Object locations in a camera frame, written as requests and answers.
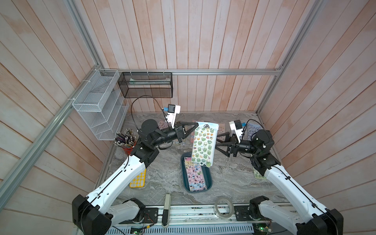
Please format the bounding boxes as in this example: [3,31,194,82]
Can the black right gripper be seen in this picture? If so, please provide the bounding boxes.
[214,134,260,161]

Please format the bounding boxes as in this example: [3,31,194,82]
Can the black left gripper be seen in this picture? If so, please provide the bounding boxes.
[151,120,198,146]

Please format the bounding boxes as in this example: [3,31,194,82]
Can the green sticker sheet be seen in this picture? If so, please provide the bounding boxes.
[192,122,219,167]
[253,168,266,180]

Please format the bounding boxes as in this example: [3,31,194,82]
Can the teal storage box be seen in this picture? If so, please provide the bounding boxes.
[180,152,212,193]

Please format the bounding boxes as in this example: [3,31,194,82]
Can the dark blue sticker sheet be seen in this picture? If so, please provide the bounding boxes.
[247,123,262,140]

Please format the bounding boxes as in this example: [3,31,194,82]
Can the pink yellow cat sticker sheet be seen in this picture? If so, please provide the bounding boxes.
[184,157,208,192]

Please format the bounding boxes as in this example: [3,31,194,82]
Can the pastel sticker sheet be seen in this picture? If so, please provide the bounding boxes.
[217,123,226,141]

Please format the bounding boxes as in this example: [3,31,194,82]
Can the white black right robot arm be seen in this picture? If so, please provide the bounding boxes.
[215,129,344,235]

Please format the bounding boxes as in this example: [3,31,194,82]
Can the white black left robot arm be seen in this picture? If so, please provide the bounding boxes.
[72,119,199,235]

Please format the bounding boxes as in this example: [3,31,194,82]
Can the red pencil cup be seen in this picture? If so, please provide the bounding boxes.
[114,129,137,156]

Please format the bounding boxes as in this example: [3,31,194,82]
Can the clear tape roll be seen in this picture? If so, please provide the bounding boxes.
[214,197,235,219]

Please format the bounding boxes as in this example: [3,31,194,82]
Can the yellow calculator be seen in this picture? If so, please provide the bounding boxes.
[129,169,146,188]

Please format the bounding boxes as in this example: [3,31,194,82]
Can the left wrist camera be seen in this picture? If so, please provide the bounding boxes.
[163,104,181,128]

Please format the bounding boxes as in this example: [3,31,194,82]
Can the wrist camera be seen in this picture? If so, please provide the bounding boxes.
[163,104,181,128]
[229,119,243,143]

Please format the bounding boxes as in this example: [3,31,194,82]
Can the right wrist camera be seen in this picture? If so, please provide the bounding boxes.
[229,119,243,143]

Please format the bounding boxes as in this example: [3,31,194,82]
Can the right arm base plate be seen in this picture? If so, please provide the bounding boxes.
[234,205,269,221]

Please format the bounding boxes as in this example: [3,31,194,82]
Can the black mesh wall basket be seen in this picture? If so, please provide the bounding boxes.
[117,72,173,99]

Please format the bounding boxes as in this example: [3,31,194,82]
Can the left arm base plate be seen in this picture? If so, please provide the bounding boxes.
[120,207,159,225]

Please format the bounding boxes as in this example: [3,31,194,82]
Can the white mesh wall shelf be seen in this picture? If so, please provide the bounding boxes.
[72,69,129,141]

